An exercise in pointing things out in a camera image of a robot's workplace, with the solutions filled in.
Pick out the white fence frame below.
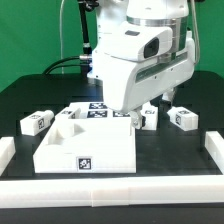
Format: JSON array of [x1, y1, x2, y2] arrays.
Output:
[[0, 131, 224, 209]]

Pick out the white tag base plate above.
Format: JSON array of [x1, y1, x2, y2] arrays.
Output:
[[70, 102, 129, 119]]

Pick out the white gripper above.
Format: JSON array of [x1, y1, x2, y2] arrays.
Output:
[[92, 38, 194, 129]]

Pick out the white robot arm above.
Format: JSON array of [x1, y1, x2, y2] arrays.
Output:
[[88, 0, 200, 129]]

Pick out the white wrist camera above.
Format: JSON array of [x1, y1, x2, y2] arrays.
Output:
[[94, 22, 173, 62]]

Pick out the white square tabletop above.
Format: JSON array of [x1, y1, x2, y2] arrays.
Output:
[[33, 117, 136, 173]]

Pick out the black cable bundle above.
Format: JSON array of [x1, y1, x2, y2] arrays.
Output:
[[42, 0, 100, 76]]

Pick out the grey thin cable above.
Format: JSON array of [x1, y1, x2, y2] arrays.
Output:
[[59, 0, 67, 75]]

